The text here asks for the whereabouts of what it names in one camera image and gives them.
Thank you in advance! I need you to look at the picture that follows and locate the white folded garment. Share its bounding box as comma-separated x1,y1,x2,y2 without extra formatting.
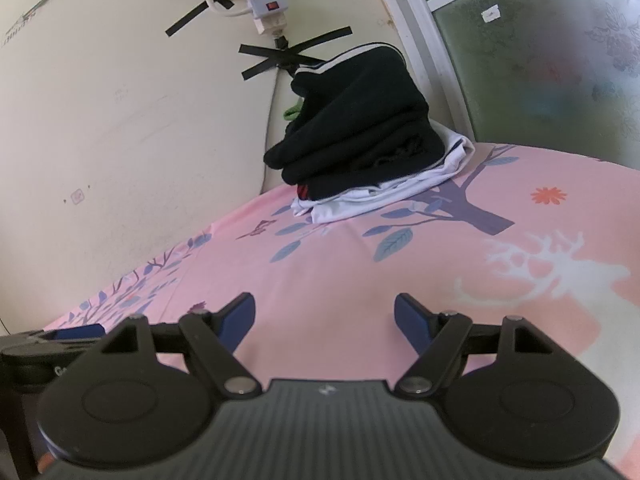
291,122,476,225

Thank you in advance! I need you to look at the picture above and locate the pink tree print bedsheet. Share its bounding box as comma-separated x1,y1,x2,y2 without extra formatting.
42,141,640,480

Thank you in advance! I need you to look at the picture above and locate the black folded garment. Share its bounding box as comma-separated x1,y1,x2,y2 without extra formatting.
264,105,447,200

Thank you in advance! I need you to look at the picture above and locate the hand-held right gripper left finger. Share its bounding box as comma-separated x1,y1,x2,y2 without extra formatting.
100,292,263,398

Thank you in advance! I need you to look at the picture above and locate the grey wall cable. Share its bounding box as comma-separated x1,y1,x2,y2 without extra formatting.
259,35,293,195

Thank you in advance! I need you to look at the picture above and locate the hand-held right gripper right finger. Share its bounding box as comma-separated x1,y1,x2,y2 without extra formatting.
394,293,553,398

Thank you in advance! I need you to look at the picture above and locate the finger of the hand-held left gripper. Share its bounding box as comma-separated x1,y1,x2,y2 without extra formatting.
0,324,107,357

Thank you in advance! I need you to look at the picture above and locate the white window frame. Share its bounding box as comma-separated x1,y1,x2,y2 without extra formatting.
361,0,571,145

